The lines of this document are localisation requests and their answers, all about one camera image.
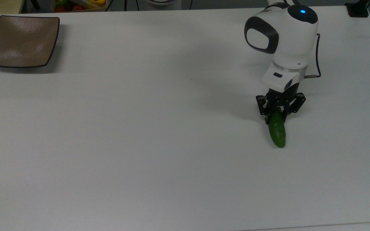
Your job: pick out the black table clamp base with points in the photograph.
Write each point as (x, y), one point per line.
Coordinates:
(357, 9)

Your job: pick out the green toy fruit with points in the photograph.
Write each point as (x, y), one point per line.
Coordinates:
(60, 2)

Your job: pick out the yellow toy fruit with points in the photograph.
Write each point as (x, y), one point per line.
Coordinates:
(96, 2)

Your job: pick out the dark stand leg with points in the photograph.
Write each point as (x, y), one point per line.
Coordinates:
(34, 4)

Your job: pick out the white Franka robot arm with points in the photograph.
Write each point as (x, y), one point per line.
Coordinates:
(291, 41)

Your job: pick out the brown square ceramic plate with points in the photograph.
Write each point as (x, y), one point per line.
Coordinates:
(21, 41)

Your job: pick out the red toy fruit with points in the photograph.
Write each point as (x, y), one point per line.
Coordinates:
(78, 7)

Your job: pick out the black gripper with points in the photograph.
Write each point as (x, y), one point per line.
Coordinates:
(279, 98)

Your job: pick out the green cucumber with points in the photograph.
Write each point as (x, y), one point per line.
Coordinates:
(278, 134)

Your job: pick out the tray of toy fruit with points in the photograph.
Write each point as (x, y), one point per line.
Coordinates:
(69, 9)

